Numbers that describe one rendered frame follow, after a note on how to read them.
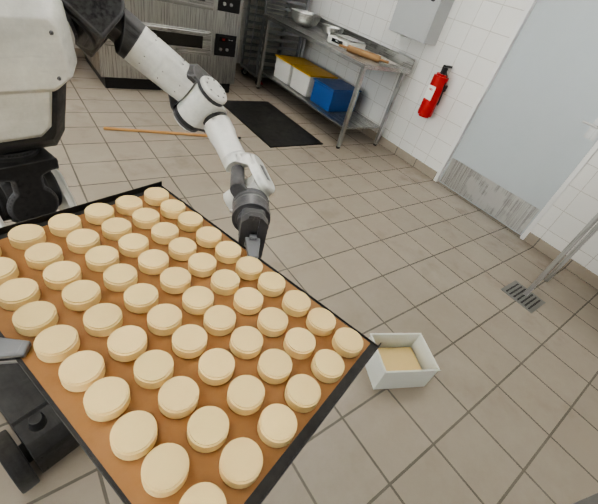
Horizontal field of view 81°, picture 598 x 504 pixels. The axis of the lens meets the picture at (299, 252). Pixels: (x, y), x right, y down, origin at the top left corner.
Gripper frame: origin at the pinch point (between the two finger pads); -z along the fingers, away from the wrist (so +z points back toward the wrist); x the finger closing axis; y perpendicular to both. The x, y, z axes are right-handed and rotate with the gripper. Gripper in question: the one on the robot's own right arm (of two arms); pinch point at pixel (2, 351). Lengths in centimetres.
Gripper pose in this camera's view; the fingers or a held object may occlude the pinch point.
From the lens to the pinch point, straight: 61.1
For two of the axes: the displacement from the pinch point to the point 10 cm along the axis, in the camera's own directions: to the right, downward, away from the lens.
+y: -1.2, -6.5, 7.5
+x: 2.3, -7.5, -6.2
